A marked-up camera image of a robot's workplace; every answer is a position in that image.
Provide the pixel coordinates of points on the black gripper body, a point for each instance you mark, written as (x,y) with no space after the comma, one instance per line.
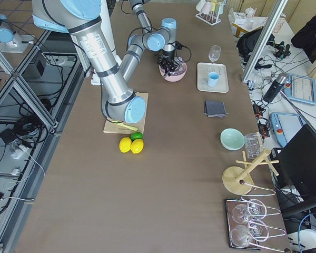
(168,56)

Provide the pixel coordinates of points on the metal ice scoop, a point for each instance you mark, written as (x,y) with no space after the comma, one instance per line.
(180,70)

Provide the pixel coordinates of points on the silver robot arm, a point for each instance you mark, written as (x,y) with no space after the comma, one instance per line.
(138,10)
(82,20)

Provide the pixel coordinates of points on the pink bowl of ice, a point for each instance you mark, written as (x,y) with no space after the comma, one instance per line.
(175,76)

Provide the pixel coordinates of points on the light blue cup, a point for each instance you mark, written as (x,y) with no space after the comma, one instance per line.
(213,78)

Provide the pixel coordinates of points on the pale cup on rack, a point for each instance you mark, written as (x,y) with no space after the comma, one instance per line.
(204,7)

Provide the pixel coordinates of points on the wooden cup tree stand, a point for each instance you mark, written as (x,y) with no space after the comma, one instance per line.
(238,180)

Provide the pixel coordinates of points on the cream serving tray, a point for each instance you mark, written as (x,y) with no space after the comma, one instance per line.
(203,70)

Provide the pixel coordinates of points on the clear wine glass on tray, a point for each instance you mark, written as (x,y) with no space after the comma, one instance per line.
(214,55)

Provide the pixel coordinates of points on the folded grey cloth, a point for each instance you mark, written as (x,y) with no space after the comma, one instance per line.
(214,109)

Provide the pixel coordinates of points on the yellow plastic knife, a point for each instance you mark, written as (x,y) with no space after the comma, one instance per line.
(133,128)

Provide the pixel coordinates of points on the green lime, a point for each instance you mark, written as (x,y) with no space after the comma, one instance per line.
(136,135)

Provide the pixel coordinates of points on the black backpack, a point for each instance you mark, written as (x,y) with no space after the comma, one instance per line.
(246,44)

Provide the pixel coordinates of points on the bamboo cutting board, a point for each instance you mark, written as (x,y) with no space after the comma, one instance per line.
(121,127)

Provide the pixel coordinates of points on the yellow lemon near board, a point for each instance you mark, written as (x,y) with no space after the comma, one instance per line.
(137,146)

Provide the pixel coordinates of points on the yellow lemon outer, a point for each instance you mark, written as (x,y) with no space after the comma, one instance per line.
(125,144)

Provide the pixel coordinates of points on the mint green bowl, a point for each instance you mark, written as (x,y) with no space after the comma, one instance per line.
(232,139)

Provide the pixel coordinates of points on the black thermos bottle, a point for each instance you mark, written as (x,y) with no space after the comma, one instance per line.
(275,87)

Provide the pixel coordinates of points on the clear glass jar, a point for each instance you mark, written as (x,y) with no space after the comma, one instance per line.
(253,145)

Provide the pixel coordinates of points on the blue teach pendant lower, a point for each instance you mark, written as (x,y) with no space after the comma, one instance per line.
(285,126)

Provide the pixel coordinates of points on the blue teach pendant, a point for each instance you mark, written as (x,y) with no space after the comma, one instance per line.
(285,126)
(301,89)

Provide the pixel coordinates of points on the blue teach pendant upper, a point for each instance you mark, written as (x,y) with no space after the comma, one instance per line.
(301,89)

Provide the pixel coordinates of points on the upper inverted wine glass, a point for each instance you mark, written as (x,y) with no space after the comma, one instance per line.
(252,209)

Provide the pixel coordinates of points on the inverted wine glass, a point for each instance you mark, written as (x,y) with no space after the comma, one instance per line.
(252,235)
(252,209)

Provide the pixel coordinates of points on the black monitor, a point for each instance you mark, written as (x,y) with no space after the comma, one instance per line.
(298,160)

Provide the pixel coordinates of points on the black glass rack tray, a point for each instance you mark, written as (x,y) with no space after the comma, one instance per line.
(230,203)

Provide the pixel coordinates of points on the lower inverted wine glass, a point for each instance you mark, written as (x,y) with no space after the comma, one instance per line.
(252,235)

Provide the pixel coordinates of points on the white wire cup rack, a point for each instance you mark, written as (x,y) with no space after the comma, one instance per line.
(213,17)

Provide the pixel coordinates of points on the aluminium frame post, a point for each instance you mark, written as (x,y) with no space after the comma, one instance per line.
(263,38)

